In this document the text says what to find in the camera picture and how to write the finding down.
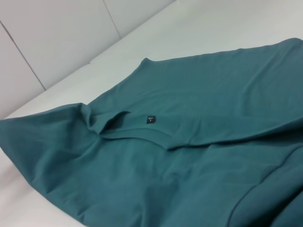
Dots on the teal FREE print T-shirt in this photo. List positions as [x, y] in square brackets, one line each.
[177, 165]

